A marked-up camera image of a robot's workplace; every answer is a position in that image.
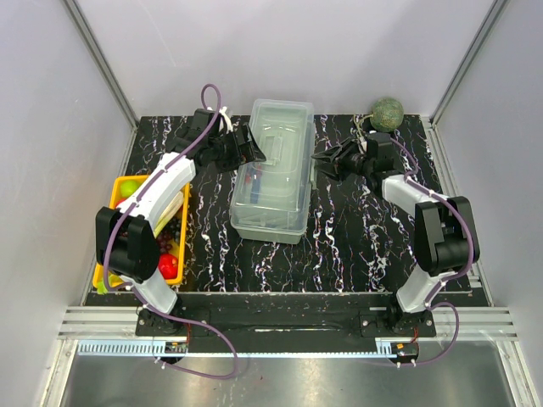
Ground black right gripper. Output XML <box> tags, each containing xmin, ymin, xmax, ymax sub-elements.
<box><xmin>311</xmin><ymin>138</ymin><xmax>372</xmax><ymax>182</ymax></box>

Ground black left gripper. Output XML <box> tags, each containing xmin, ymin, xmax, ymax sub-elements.
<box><xmin>210</xmin><ymin>125</ymin><xmax>266</xmax><ymax>175</ymax></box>

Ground translucent green tool box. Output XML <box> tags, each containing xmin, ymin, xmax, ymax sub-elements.
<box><xmin>230</xmin><ymin>99</ymin><xmax>316</xmax><ymax>244</ymax></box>

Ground blue red screwdriver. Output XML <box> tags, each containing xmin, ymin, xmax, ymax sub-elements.
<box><xmin>249</xmin><ymin>165</ymin><xmax>263</xmax><ymax>204</ymax></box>

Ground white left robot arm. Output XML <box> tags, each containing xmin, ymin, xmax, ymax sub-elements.
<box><xmin>95</xmin><ymin>108</ymin><xmax>266</xmax><ymax>335</ymax></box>

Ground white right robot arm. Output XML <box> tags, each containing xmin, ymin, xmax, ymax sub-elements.
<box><xmin>313</xmin><ymin>132</ymin><xmax>480</xmax><ymax>336</ymax></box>

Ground green melon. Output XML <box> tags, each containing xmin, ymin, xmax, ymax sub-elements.
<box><xmin>370</xmin><ymin>97</ymin><xmax>404</xmax><ymax>132</ymax></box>

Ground white green leek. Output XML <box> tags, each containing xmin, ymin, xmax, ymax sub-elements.
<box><xmin>154</xmin><ymin>191</ymin><xmax>188</xmax><ymax>237</ymax></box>

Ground dark purple grapes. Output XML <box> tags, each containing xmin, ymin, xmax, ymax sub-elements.
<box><xmin>156</xmin><ymin>215</ymin><xmax>185</xmax><ymax>257</ymax></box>

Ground yellow plastic bin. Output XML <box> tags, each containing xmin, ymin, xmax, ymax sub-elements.
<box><xmin>92</xmin><ymin>176</ymin><xmax>190</xmax><ymax>294</ymax></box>

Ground green pepper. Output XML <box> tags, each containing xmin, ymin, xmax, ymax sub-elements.
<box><xmin>119</xmin><ymin>180</ymin><xmax>141</xmax><ymax>198</ymax></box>

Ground red apple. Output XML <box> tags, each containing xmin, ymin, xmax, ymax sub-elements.
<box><xmin>158</xmin><ymin>253</ymin><xmax>178</xmax><ymax>280</ymax></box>

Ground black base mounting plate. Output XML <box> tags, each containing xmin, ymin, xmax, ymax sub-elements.
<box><xmin>135</xmin><ymin>292</ymin><xmax>436</xmax><ymax>353</ymax></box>

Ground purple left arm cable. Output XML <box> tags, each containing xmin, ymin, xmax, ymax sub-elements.
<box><xmin>101</xmin><ymin>83</ymin><xmax>241</xmax><ymax>378</ymax></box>

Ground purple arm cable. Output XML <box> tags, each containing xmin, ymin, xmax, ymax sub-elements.
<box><xmin>389</xmin><ymin>137</ymin><xmax>474</xmax><ymax>368</ymax></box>
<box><xmin>101</xmin><ymin>83</ymin><xmax>241</xmax><ymax>378</ymax></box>

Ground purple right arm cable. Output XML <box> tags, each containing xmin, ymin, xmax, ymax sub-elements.
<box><xmin>389</xmin><ymin>137</ymin><xmax>474</xmax><ymax>368</ymax></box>

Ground left aluminium frame post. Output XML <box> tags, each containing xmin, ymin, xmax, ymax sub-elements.
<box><xmin>60</xmin><ymin>0</ymin><xmax>139</xmax><ymax>129</ymax></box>

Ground aluminium frame post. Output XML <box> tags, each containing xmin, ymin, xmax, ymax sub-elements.
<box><xmin>60</xmin><ymin>0</ymin><xmax>139</xmax><ymax>129</ymax></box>
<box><xmin>429</xmin><ymin>0</ymin><xmax>510</xmax><ymax>126</ymax></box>

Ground right aluminium frame post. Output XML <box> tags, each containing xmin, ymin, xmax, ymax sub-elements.
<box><xmin>429</xmin><ymin>0</ymin><xmax>510</xmax><ymax>126</ymax></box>

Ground white slotted cable duct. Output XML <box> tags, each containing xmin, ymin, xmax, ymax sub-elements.
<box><xmin>76</xmin><ymin>338</ymin><xmax>419</xmax><ymax>360</ymax></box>

